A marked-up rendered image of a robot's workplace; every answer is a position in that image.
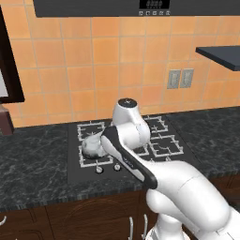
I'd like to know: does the dark grey wall shelf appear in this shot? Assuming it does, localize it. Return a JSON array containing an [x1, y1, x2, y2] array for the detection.
[[195, 45, 240, 72]]

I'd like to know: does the black gas hob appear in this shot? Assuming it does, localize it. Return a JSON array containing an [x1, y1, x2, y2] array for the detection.
[[67, 113, 203, 186]]

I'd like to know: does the brown cupboard door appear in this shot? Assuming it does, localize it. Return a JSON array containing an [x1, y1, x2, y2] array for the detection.
[[211, 173, 240, 211], [138, 189, 160, 240], [0, 206, 49, 240], [45, 191, 141, 240]]

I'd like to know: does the dark framed window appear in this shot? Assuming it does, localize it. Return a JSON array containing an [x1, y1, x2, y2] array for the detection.
[[0, 5, 26, 105]]

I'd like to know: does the grey wall socket plate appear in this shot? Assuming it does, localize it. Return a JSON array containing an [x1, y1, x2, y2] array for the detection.
[[166, 68, 182, 90], [180, 67, 195, 89]]

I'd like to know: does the dark grey range hood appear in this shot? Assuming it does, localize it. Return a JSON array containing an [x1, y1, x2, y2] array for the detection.
[[32, 0, 240, 19]]

